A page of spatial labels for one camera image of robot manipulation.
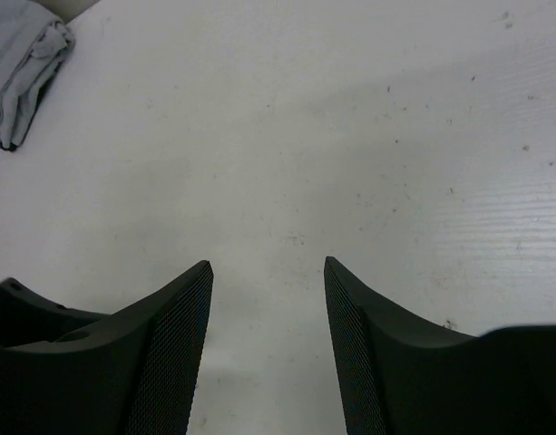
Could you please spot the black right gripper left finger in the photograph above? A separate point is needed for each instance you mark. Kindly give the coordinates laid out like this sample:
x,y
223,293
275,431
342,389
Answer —
x,y
67,371

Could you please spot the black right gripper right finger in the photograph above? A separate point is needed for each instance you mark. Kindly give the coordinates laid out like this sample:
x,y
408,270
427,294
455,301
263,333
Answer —
x,y
401,374

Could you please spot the folded grey tank top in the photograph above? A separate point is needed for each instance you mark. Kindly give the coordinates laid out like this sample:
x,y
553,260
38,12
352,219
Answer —
x,y
34,43

